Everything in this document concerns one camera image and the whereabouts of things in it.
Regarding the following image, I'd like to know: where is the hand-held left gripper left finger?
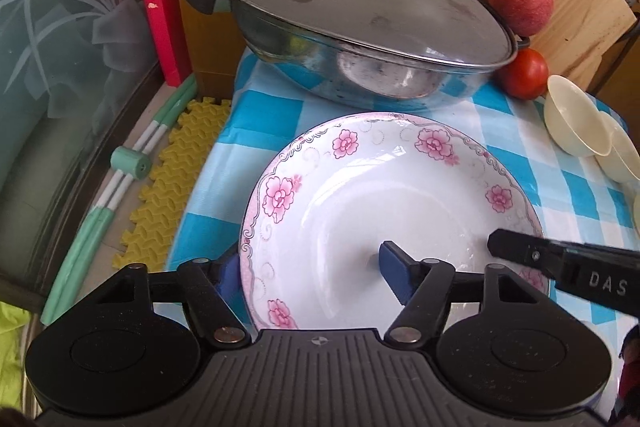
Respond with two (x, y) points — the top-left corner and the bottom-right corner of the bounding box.
(95, 252), (251, 349)

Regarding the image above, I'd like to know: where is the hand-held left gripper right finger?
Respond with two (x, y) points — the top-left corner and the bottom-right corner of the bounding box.
(378, 241), (548, 349)

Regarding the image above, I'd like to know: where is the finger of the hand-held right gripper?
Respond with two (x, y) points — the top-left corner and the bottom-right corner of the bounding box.
(487, 229), (563, 280)

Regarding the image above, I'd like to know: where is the white pink floral plate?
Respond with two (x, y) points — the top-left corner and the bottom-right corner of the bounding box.
(239, 112), (550, 332)

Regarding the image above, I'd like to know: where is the cream plastic bowl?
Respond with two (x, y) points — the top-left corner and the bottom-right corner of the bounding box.
(544, 74), (613, 158)
(595, 112), (640, 183)

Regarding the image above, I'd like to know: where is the blue white checkered tablecloth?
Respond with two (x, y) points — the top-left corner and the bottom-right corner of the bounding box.
(165, 42), (640, 423)

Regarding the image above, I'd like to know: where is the yellow foam mat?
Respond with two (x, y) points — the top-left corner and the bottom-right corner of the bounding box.
(112, 100), (233, 270)

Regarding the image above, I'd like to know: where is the green white hoop tube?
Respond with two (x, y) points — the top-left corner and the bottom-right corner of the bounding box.
(40, 74), (198, 325)

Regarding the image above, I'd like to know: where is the red tomato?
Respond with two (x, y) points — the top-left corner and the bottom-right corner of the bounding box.
(495, 48), (549, 99)

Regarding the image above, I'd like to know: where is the steel cooking pot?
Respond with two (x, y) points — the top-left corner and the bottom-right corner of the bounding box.
(168, 0), (531, 110)

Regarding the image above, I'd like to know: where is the lime green cloth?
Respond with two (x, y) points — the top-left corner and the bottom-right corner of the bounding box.
(0, 302), (31, 413)

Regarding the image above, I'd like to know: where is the wooden knife block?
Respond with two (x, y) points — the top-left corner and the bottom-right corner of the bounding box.
(530, 0), (638, 80)

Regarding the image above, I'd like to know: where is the frosted glass door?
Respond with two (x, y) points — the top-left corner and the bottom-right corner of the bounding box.
(0, 0), (166, 288)

